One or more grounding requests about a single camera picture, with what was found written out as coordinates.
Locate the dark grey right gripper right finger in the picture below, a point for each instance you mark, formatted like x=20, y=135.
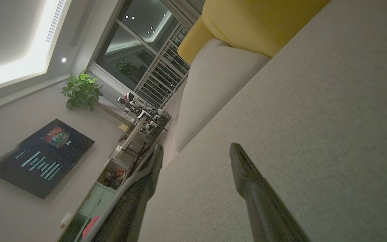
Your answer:
x=264, y=208

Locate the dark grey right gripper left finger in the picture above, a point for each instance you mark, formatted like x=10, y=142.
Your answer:
x=129, y=208

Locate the colourful clutter on cabinet shelf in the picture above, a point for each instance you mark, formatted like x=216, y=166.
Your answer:
x=114, y=178

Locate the pale green television cabinet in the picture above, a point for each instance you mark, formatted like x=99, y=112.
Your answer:
x=94, y=201

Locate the red round object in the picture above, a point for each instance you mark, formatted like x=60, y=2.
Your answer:
x=91, y=227

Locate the thin-legged side table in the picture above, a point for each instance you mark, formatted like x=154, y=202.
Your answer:
x=131, y=137

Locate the small yellow box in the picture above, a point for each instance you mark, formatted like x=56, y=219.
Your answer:
x=123, y=127

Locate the grey fabric sofa seat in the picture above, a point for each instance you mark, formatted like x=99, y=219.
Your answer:
x=314, y=134

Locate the green potted plant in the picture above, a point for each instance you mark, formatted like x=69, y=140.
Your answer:
x=81, y=90

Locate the grey fabric sofa cushion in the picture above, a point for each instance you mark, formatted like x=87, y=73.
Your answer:
x=213, y=87

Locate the white lattice railing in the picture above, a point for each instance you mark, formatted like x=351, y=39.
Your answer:
x=161, y=75

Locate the large glass window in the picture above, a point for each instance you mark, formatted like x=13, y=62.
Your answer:
x=129, y=50

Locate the large yellow sofa cushion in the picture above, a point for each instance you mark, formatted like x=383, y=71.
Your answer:
x=254, y=23

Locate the white ceiling air vent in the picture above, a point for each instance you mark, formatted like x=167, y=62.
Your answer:
x=55, y=20

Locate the grey curtain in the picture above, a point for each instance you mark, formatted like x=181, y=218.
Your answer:
x=186, y=8

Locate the white wall socket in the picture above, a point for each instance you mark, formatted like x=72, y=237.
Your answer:
x=65, y=220

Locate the black wall television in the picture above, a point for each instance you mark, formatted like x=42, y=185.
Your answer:
x=42, y=158

